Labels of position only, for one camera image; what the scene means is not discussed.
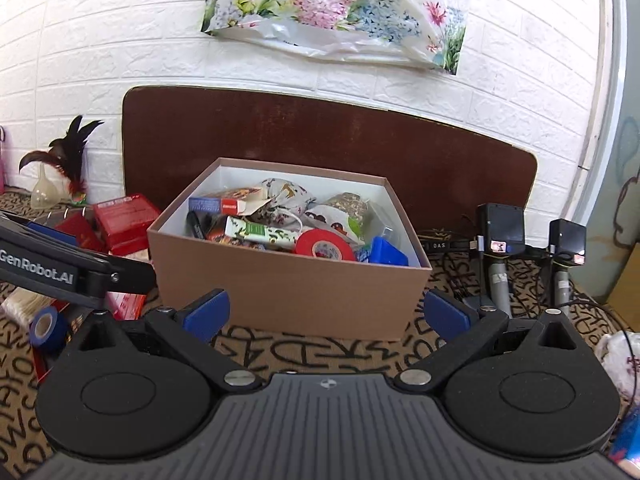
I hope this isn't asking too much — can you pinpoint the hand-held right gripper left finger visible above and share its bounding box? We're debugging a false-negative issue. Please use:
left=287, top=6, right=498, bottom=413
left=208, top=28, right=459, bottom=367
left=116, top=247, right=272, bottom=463
left=65, top=289, right=266, bottom=392

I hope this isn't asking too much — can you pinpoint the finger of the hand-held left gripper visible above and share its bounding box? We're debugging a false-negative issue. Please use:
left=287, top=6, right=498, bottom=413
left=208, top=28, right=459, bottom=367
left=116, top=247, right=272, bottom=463
left=0, top=211, right=109, bottom=261
left=106, top=258, right=157, bottom=297

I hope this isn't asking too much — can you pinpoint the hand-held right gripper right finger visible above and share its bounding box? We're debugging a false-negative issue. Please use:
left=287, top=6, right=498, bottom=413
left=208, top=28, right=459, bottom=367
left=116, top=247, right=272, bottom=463
left=395, top=289, right=596, bottom=392

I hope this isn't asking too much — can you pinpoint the pinkish brown cardboard box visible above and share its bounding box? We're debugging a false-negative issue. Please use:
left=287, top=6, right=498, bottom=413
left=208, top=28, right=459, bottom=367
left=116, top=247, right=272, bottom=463
left=146, top=157, right=433, bottom=342

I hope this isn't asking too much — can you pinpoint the red tape roll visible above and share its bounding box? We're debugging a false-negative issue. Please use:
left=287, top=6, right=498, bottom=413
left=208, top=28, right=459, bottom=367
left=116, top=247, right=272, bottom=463
left=295, top=227, right=357, bottom=262

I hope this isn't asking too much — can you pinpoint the red shallow box tray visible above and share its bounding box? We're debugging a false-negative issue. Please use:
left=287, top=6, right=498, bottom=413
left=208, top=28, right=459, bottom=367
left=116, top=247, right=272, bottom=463
left=32, top=292, right=147, bottom=382

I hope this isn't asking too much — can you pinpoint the cream plastic funnel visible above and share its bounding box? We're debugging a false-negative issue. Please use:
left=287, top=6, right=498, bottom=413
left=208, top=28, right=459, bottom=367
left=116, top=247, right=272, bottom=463
left=30, top=164, right=64, bottom=210

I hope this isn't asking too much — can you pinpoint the cotton swab pack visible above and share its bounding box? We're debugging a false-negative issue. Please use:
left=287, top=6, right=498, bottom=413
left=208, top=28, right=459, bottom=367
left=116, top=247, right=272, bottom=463
left=0, top=291, right=57, bottom=329

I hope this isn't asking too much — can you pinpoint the red flat box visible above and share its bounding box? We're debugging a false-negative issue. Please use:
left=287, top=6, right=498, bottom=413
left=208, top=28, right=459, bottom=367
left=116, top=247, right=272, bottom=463
left=92, top=193, right=162, bottom=257

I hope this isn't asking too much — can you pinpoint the blue tape roll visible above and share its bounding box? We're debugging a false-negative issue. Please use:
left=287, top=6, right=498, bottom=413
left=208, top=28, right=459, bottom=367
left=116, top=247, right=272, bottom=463
left=29, top=307, right=71, bottom=349

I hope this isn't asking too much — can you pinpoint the blue small box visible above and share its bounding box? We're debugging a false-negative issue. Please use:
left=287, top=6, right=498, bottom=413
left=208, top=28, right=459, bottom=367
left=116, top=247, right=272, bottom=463
left=370, top=236, right=410, bottom=267

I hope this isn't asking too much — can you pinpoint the dark red feather toy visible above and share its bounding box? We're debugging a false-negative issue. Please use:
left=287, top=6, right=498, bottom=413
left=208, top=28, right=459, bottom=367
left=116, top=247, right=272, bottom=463
left=19, top=115, right=105, bottom=206

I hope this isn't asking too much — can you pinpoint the black small item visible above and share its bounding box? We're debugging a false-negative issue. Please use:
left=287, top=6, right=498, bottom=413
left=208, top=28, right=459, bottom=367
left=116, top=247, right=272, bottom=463
left=186, top=211, right=209, bottom=240

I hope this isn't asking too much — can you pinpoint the black sensor on stand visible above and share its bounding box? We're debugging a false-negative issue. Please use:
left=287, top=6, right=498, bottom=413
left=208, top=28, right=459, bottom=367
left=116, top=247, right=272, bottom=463
left=475, top=203, right=527, bottom=312
left=547, top=218, right=587, bottom=312

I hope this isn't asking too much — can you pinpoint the letter printed brown blanket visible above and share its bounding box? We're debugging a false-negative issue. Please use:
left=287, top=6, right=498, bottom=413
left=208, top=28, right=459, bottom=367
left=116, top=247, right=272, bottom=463
left=0, top=187, right=640, bottom=480

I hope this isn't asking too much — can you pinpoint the brown printed snack packet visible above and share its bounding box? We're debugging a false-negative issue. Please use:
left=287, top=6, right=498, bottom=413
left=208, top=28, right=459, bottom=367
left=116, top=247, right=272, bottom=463
left=320, top=191, right=377, bottom=242

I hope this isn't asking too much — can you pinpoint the white plastic bag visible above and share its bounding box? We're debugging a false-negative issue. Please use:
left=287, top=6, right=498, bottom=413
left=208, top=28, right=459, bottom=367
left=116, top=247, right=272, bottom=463
left=595, top=330, right=640, bottom=402

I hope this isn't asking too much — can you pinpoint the brown headboard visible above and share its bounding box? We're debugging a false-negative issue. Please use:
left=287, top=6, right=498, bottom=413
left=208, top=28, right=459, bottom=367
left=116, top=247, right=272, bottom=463
left=121, top=85, right=539, bottom=242

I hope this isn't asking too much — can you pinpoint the floral plastic bag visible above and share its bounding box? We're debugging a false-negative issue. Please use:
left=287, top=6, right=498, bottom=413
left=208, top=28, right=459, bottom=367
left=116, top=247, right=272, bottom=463
left=200, top=0, right=478, bottom=76

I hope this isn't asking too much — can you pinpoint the black cable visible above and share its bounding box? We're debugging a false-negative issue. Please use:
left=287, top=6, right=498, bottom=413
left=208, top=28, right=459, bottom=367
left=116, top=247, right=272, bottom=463
left=510, top=290, right=632, bottom=331

